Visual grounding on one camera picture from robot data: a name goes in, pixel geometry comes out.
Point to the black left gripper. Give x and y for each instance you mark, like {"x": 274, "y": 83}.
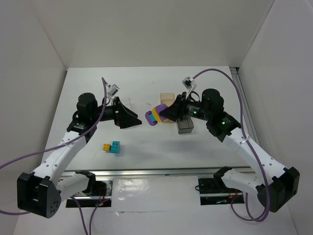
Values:
{"x": 117, "y": 111}

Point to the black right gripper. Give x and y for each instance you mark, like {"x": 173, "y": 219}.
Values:
{"x": 182, "y": 107}

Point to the purple lego brick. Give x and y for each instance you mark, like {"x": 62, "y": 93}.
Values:
{"x": 158, "y": 108}

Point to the yellow lego piece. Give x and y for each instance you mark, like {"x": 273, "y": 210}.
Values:
{"x": 156, "y": 115}

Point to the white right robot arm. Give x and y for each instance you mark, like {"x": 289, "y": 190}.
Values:
{"x": 274, "y": 185}

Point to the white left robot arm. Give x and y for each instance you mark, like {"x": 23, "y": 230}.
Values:
{"x": 42, "y": 191}

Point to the amber plastic container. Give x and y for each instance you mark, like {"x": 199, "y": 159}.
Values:
{"x": 167, "y": 98}

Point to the dark grey plastic container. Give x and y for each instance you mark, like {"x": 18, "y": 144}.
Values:
{"x": 185, "y": 126}

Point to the teal lego brick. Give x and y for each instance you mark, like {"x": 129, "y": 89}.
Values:
{"x": 115, "y": 147}

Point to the yellow square lego brick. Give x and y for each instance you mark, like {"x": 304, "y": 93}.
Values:
{"x": 106, "y": 147}

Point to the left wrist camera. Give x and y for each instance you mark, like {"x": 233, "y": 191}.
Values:
{"x": 112, "y": 90}

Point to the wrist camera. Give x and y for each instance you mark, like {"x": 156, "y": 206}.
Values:
{"x": 112, "y": 90}
{"x": 189, "y": 83}

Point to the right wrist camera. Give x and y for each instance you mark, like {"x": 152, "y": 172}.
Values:
{"x": 189, "y": 83}

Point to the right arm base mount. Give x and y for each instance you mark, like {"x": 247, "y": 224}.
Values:
{"x": 212, "y": 194}

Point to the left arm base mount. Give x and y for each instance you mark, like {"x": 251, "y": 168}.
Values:
{"x": 100, "y": 196}

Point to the aluminium front rail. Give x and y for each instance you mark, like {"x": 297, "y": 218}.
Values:
{"x": 155, "y": 172}

